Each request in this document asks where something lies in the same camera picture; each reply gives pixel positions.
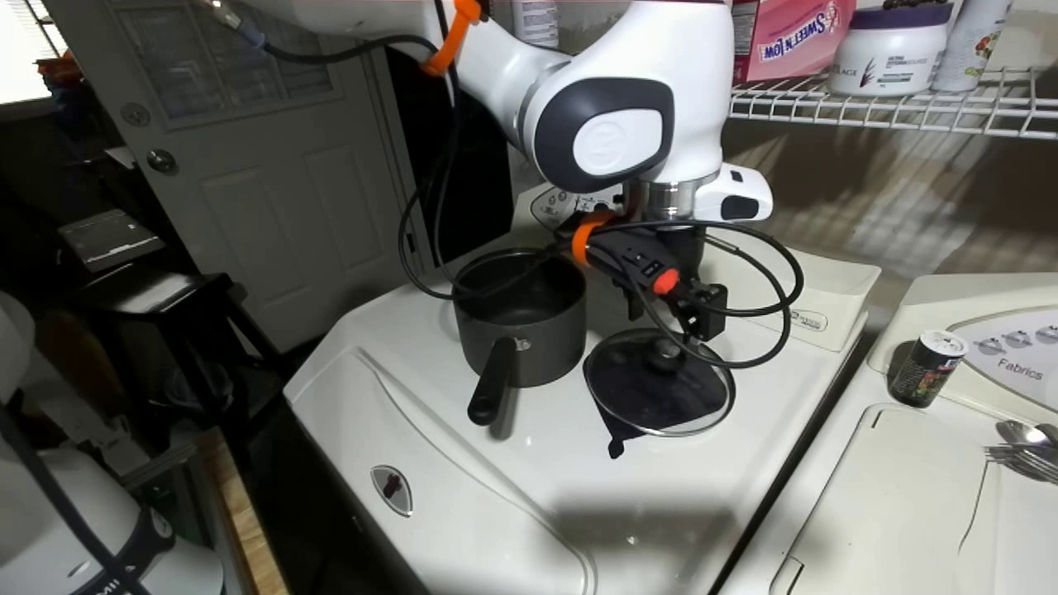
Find metal utensil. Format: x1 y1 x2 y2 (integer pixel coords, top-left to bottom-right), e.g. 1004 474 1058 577
986 438 1058 488

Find black stove knob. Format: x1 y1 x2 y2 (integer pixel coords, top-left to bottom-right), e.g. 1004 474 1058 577
886 327 973 410

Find flat black box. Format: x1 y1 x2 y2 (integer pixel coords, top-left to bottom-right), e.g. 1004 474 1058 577
56 208 165 276

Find white washing machine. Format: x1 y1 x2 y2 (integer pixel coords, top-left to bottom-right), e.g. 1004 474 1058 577
280 177 886 595

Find black wrist camera orange bands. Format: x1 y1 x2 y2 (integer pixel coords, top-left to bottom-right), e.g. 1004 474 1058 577
566 211 681 300

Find pink cardboard box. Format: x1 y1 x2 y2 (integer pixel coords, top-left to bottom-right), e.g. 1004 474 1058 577
731 0 859 85

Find white bottle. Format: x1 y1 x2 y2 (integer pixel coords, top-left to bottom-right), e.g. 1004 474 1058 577
928 0 1017 97

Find metal spoon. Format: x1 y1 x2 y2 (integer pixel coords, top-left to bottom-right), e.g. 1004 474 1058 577
990 417 1058 456

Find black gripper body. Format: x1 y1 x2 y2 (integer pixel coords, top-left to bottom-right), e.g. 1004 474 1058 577
624 215 710 297

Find white dryer machine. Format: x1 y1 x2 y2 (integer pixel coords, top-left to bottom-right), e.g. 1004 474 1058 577
719 271 1058 595

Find white wire shelf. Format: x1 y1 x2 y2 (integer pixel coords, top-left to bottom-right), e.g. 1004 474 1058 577
725 65 1058 144

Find glass lid with black knob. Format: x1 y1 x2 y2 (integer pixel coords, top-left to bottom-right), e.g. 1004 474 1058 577
578 327 740 442

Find white appliance with black strap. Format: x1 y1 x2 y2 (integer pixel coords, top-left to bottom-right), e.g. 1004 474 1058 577
0 289 227 595

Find wooden plank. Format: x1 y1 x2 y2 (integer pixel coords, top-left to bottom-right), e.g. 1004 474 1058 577
205 425 289 595

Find dark navy pot holder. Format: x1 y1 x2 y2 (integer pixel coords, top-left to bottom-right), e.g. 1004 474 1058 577
580 335 731 464

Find white tub purple label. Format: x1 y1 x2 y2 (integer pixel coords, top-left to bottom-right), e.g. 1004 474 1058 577
825 3 958 102

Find black stand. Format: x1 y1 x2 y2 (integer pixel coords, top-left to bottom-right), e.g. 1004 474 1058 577
79 268 285 456

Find dark grey pot black handle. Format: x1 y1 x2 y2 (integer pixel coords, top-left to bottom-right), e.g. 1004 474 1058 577
448 246 593 430

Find black cable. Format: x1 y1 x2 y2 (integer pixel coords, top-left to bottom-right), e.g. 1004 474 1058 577
209 0 554 306
593 219 810 373

